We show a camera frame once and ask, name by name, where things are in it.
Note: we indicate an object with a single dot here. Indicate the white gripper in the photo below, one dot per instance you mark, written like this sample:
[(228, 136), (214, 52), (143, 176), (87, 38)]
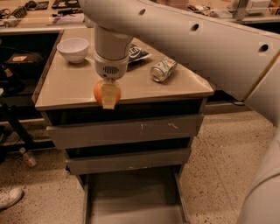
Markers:
[(110, 68)]

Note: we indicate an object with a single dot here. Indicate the orange fruit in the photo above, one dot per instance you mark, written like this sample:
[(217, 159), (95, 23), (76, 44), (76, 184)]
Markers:
[(98, 92)]

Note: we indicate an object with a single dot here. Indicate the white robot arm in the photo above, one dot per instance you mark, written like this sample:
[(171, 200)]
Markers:
[(242, 61)]

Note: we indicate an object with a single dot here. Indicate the top grey drawer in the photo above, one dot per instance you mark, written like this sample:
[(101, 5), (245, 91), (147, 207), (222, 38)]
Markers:
[(124, 131)]

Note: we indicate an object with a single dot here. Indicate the grey drawer cabinet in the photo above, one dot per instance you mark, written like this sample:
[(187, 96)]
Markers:
[(65, 97)]

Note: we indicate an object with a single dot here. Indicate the middle grey drawer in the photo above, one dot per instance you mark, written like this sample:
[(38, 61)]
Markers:
[(128, 161)]

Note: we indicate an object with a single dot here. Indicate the bottom open grey drawer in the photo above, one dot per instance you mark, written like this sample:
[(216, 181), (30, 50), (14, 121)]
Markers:
[(144, 196)]

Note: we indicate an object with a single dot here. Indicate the blue chip bag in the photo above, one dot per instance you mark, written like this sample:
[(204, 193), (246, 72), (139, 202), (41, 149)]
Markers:
[(136, 53)]

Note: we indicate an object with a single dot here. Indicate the white bowl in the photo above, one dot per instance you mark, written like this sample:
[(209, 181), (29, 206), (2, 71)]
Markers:
[(74, 50)]

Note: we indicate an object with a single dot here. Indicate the plastic water bottle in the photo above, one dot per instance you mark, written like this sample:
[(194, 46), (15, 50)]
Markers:
[(28, 157)]

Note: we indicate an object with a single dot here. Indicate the white sneaker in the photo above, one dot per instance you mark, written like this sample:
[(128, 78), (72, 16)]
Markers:
[(9, 199)]

